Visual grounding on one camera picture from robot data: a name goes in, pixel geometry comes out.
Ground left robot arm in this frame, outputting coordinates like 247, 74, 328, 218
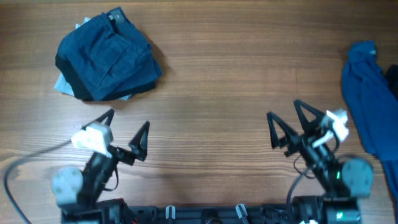
52, 109, 150, 213

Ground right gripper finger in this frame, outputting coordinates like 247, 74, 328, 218
293, 99, 326, 135
266, 111, 300, 149

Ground blue polo shirt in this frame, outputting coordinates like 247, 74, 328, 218
341, 40, 398, 203

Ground folded black garment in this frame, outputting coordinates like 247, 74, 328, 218
55, 55, 162, 101

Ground folded dark denim jeans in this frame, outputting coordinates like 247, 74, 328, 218
56, 7, 156, 100

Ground black garment at right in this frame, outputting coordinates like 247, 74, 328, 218
384, 64, 398, 98

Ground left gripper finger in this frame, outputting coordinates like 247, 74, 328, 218
129, 121, 150, 162
94, 109, 115, 126

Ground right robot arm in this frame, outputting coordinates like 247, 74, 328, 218
267, 100, 373, 198

